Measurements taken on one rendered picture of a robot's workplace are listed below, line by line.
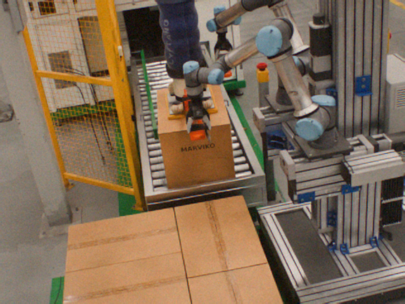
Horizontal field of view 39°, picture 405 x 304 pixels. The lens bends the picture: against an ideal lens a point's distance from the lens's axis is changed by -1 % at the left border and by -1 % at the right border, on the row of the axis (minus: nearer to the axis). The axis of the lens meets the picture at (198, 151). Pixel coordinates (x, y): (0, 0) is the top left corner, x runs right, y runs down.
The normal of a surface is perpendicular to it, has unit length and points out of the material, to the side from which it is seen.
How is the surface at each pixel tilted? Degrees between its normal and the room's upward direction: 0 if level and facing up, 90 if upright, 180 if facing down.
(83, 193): 0
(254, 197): 90
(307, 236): 0
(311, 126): 97
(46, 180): 90
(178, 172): 90
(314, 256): 0
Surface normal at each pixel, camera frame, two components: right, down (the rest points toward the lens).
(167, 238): -0.11, -0.86
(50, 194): 0.14, 0.49
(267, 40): -0.53, 0.37
